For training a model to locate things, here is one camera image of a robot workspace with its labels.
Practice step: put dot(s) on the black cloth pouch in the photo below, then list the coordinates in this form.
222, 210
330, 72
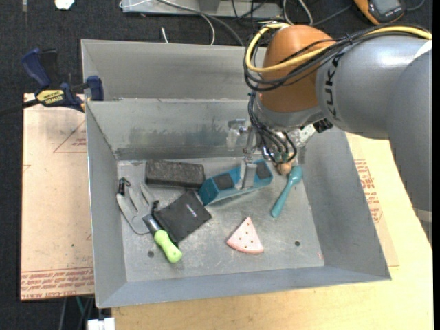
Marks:
182, 215

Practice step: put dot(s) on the black cylinder on white bracket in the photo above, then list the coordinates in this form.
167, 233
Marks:
322, 126

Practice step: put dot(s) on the brown cardboard board, red print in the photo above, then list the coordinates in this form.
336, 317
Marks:
55, 191

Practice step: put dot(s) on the dark flat block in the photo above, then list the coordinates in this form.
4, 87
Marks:
173, 174

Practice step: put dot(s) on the grey metal bin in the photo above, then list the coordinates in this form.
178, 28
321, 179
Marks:
220, 253

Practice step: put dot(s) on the small black clip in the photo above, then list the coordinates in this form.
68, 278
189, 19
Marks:
122, 185

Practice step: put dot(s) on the pink toy watermelon slice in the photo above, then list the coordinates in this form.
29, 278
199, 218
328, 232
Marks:
244, 239

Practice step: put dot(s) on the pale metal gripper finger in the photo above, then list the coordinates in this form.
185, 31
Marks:
252, 174
245, 174

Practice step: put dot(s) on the teal plastic spoon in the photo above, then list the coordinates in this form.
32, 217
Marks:
285, 192

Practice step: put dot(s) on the small tan ball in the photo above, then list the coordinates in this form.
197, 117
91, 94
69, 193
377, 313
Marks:
284, 168

